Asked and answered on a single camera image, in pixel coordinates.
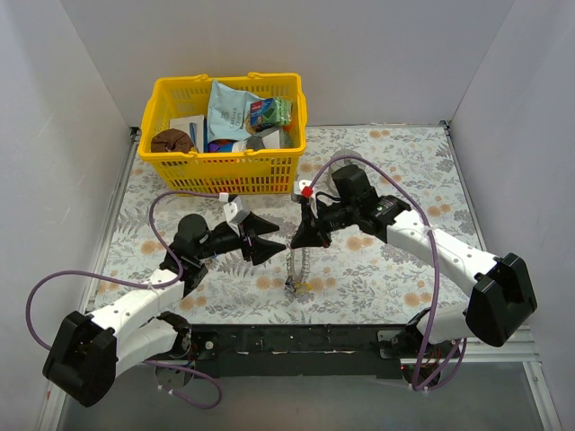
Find floral table mat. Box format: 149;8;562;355
89;126;482;324

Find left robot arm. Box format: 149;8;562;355
42;213;286;407

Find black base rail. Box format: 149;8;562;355
138;321;459;381

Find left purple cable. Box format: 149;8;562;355
25;190;230;409

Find blue green sponge pack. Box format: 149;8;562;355
249;97;292;132

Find brown round pouch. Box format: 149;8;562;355
150;128;196;154

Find light blue chips bag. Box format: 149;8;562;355
207;80;261;142

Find yellow key tag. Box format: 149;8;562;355
294;282;313;293

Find yellow plastic shopping basket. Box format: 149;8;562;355
138;72;307;194

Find metal key organiser ring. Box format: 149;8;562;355
285;244;314;293

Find white blue box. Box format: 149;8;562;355
170;115;207;153

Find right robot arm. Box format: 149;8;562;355
290;165;537;357

